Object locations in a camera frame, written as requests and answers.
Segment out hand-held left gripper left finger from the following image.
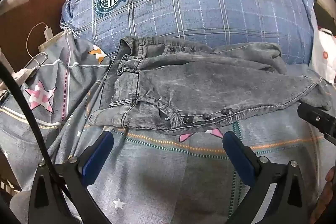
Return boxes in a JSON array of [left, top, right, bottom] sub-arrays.
[[29, 131, 114, 224]]

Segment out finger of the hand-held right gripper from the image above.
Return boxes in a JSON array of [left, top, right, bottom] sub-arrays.
[[297, 103, 336, 146]]

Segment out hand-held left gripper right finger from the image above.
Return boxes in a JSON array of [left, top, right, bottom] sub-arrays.
[[223, 131, 310, 224]]

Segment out grey denim pants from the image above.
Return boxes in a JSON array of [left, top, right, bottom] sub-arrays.
[[88, 35, 332, 136]]

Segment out white plastic bag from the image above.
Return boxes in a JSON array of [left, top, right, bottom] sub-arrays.
[[309, 13, 336, 84]]

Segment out grey star printed bed sheet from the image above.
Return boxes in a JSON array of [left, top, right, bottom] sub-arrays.
[[0, 30, 336, 224]]

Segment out blue plaid pillow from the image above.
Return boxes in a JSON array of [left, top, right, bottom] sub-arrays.
[[60, 0, 315, 65]]

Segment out white charger with cable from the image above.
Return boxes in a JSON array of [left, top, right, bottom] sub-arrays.
[[25, 22, 55, 69]]

